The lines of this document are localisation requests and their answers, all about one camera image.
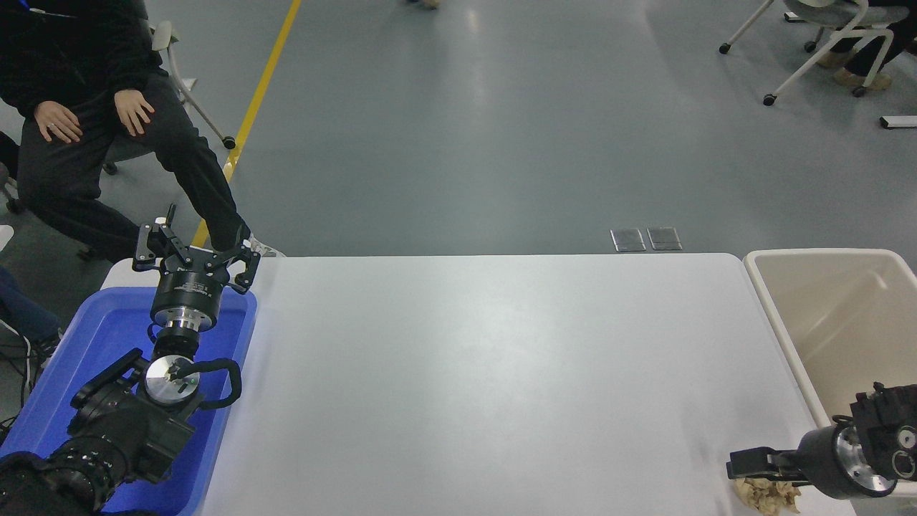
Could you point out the person's left hand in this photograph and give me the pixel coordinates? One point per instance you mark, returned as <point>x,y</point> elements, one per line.
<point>135,109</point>

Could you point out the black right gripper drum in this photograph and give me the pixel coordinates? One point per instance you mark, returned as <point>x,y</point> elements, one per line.
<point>818,462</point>

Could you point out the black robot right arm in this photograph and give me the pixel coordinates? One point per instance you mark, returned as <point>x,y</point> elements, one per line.
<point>881,430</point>

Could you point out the white flat bar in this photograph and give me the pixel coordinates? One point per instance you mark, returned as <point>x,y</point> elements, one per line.
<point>899,122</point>

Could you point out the person's right hand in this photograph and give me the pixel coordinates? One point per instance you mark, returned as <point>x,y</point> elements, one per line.
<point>59,122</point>

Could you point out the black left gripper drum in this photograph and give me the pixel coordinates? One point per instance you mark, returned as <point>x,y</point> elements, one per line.
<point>190,287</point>

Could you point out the person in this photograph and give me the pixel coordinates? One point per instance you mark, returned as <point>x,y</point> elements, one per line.
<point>870,54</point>
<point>71,43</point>
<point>21,308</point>

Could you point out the tan paper ball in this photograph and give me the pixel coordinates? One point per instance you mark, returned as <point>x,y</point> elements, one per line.
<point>766,496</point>

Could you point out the silver floor plate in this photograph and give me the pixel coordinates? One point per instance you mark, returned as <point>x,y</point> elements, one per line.
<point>665,239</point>
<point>628,240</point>

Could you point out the blue plastic tray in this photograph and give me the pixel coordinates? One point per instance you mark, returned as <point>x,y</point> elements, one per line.
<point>93,344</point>

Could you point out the large pale bin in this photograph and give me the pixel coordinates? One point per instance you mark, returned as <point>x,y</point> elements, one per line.
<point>824,322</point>

